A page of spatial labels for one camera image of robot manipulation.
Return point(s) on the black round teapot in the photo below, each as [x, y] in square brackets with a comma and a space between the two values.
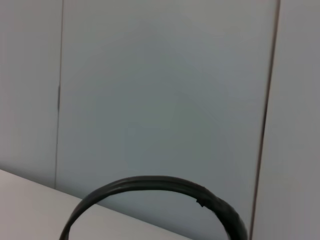
[150, 182]

